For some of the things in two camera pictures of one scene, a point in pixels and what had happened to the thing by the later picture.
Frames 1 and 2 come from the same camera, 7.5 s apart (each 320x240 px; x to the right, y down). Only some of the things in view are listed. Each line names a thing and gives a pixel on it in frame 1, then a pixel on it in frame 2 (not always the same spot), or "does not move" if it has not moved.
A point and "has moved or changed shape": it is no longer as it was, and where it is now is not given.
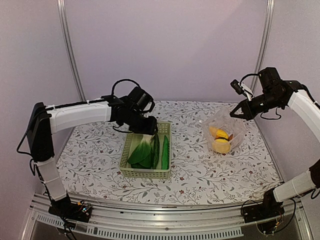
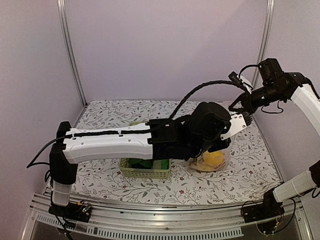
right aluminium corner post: x=261 y=55 does not move
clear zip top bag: x=224 y=132 has moved or changed shape
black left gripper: x=150 y=128 → x=226 y=145
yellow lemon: x=221 y=145 has moved or changed shape
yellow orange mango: x=213 y=131 has moved or changed shape
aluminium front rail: x=113 y=219 does not move
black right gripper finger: x=240 y=111 → x=240 y=98
